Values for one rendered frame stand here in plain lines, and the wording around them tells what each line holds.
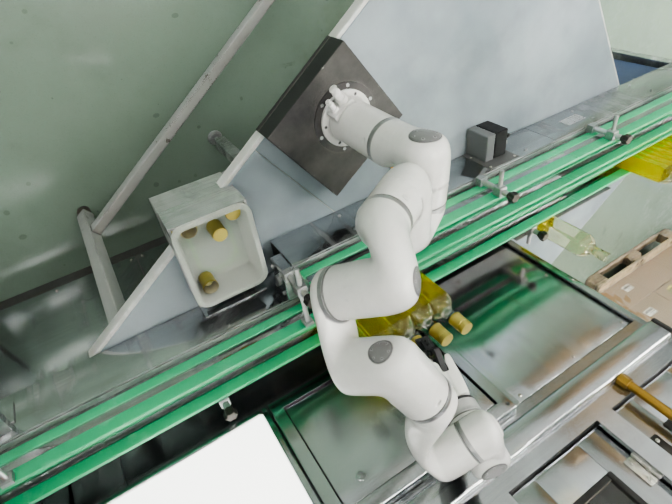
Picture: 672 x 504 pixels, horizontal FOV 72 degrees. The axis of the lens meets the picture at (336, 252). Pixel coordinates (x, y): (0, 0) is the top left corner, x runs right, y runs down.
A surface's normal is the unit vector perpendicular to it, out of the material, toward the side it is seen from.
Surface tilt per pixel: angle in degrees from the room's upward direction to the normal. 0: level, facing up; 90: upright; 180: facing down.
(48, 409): 90
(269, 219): 0
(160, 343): 90
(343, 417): 90
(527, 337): 91
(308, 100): 1
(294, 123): 1
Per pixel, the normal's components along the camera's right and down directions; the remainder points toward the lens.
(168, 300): 0.52, 0.49
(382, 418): -0.12, -0.77
